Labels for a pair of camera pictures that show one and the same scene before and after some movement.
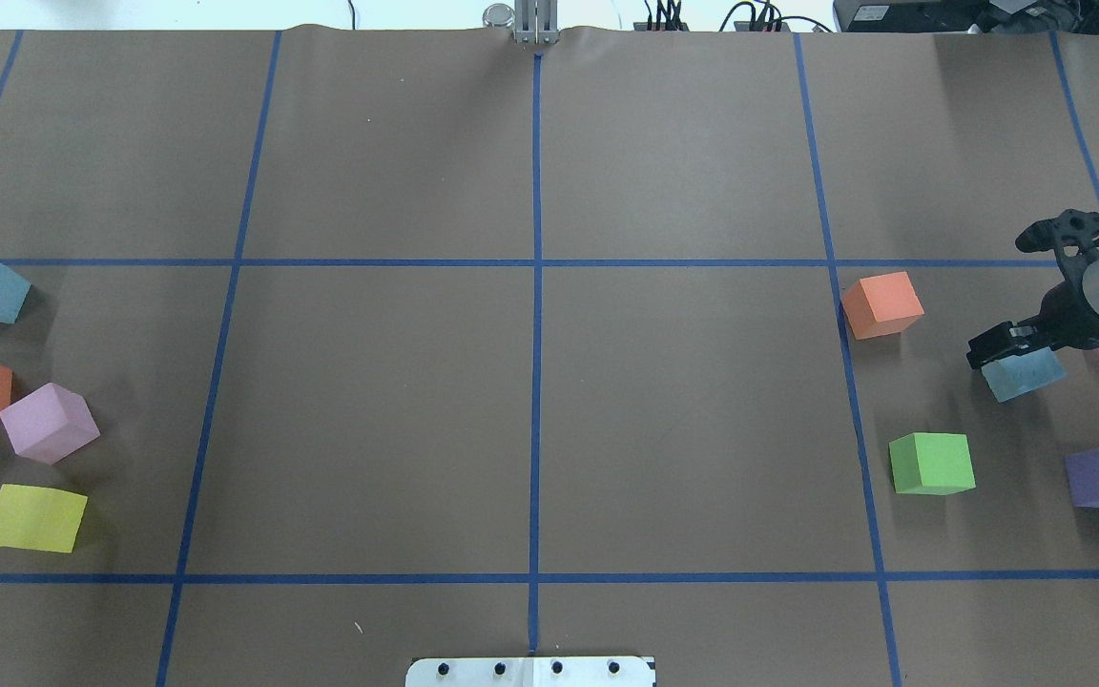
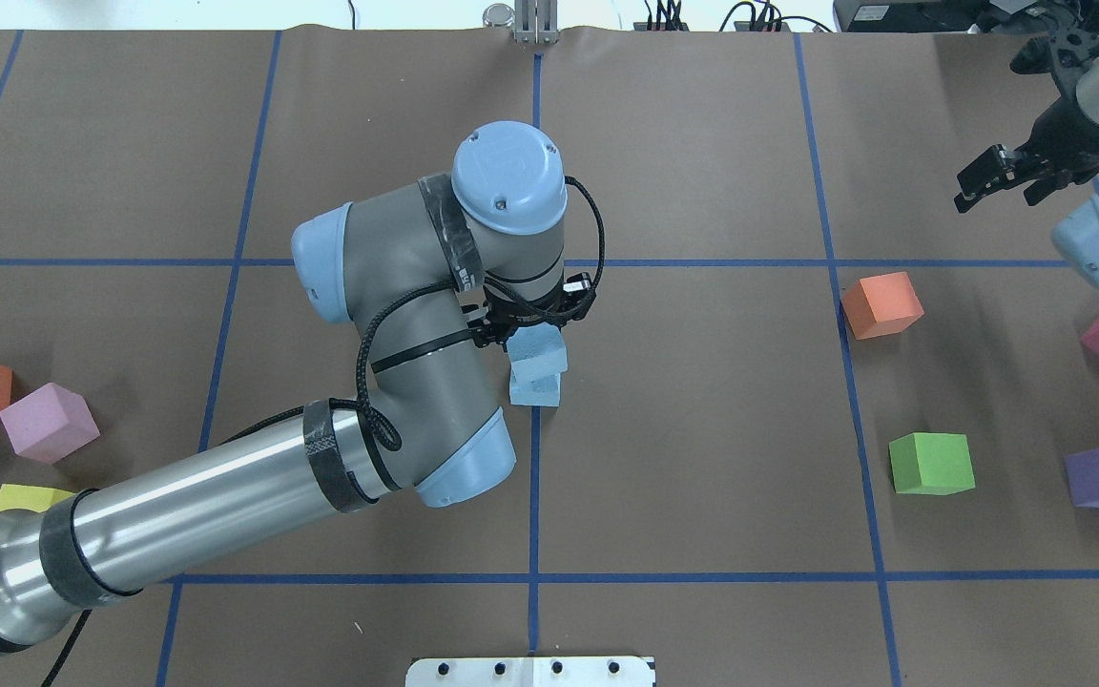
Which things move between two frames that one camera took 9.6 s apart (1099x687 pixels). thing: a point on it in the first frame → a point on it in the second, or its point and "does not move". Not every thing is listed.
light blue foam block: (1016, 375) → (535, 388)
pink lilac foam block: (50, 424) does not move
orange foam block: (881, 305) does not move
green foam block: (939, 464) does not move
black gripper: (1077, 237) → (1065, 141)
